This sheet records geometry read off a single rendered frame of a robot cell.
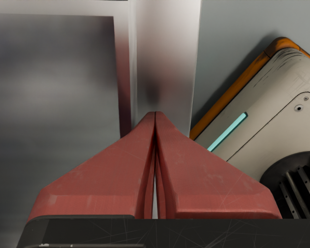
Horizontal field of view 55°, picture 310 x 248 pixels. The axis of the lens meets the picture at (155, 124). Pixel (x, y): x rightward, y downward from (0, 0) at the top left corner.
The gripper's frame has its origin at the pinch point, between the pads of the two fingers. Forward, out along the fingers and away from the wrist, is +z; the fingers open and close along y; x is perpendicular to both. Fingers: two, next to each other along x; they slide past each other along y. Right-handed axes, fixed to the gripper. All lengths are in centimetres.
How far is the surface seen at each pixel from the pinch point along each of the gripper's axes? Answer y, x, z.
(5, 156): 7.7, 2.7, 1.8
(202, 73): -18, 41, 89
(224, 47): -24, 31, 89
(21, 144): 6.7, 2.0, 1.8
